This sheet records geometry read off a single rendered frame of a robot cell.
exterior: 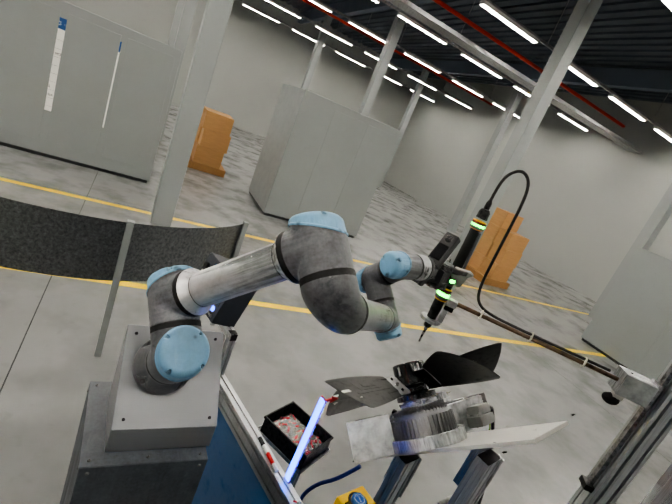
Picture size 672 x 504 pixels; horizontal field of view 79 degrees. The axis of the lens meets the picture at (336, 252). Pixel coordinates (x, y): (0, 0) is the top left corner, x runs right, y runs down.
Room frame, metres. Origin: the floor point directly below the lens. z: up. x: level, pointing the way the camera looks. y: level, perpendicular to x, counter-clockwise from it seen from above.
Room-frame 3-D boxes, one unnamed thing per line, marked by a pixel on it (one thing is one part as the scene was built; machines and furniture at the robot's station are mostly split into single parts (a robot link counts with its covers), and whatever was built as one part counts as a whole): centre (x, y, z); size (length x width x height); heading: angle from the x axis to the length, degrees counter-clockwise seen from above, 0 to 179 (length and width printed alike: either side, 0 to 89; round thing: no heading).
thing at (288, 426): (1.28, -0.12, 0.84); 0.19 x 0.14 x 0.04; 60
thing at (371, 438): (1.24, -0.36, 0.98); 0.20 x 0.16 x 0.20; 45
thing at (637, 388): (1.19, -1.00, 1.55); 0.10 x 0.07 x 0.08; 80
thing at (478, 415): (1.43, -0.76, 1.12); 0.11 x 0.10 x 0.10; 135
